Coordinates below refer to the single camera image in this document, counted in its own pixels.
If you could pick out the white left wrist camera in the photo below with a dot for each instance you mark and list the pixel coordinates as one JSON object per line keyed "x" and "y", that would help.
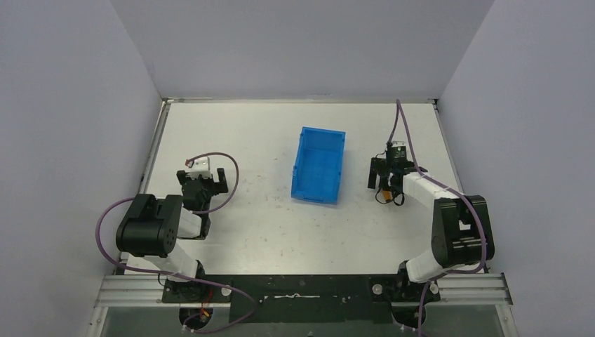
{"x": 199, "y": 168}

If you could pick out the orange handled screwdriver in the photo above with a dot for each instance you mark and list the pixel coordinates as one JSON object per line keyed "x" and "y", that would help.
{"x": 383, "y": 196}

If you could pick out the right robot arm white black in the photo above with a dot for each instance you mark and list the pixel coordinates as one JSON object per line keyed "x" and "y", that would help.
{"x": 461, "y": 230}

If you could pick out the aluminium front frame rail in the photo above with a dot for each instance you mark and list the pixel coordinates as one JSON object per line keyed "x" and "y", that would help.
{"x": 144, "y": 291}

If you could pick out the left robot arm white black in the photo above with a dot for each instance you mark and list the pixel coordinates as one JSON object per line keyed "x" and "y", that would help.
{"x": 152, "y": 227}

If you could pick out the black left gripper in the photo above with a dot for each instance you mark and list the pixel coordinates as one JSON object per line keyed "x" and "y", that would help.
{"x": 212, "y": 185}

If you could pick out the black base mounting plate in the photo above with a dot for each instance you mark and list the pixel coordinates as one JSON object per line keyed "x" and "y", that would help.
{"x": 259, "y": 299}

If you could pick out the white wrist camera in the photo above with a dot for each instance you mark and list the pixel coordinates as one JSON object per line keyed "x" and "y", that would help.
{"x": 199, "y": 168}
{"x": 398, "y": 143}

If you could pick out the blue plastic bin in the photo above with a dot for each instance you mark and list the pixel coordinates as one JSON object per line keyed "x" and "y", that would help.
{"x": 317, "y": 170}

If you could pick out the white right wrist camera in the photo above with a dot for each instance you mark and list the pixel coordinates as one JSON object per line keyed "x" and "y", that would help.
{"x": 398, "y": 143}

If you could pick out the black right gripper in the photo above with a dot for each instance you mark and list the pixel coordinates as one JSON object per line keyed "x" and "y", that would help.
{"x": 381, "y": 166}

